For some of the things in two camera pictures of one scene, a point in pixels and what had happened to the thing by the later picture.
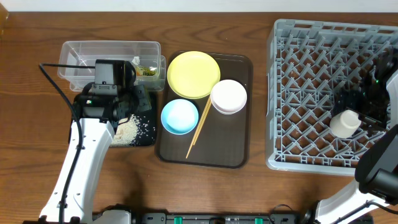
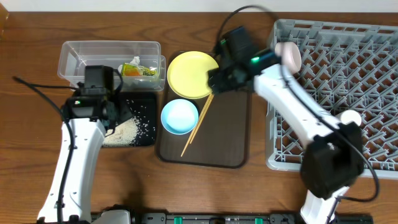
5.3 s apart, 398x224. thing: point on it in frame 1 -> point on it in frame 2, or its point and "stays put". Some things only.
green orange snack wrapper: x=145 y=71 stays put
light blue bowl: x=180 y=116 stays put
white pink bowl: x=228 y=96 -> x=290 y=55
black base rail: x=273 y=218 stays put
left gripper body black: x=142 y=98 -> x=117 y=112
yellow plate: x=192 y=74 stays put
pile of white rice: x=126 y=131 stays put
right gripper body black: x=374 y=104 -> x=226 y=82
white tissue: x=136 y=60 stays put
